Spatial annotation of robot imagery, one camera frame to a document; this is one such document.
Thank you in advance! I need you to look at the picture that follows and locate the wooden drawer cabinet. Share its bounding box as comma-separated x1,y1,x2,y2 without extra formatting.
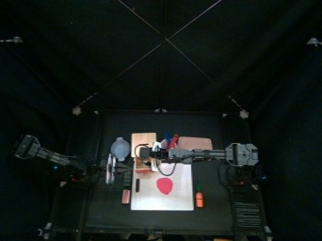
130,132,158,159

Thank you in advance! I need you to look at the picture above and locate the wooden drawer with red front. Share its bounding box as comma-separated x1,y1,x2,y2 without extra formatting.
134,156,154,174

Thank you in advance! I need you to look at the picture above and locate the light blue bowl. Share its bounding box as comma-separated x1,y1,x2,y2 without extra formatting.
110,137,133,162

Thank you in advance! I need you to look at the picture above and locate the black ribbed block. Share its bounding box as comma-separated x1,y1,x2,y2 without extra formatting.
122,172,133,189

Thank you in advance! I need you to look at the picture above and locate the red utensil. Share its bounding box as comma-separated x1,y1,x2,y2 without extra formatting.
169,134,181,150

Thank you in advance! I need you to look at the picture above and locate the pink rectangular block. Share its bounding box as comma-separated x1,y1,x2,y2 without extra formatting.
121,188,133,205

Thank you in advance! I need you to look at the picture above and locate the pink brown box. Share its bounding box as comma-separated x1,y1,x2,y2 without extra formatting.
178,137,214,152

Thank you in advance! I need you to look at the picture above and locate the white cutting mat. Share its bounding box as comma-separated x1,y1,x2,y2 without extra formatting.
130,162,195,212

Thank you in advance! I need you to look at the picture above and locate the orange toy carrot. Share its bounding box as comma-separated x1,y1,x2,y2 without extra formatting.
195,184,205,209

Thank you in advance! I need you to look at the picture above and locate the white printed label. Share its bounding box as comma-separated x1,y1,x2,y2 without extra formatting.
234,201,262,233

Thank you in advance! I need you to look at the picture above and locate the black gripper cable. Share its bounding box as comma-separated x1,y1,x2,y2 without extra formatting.
155,156,179,177

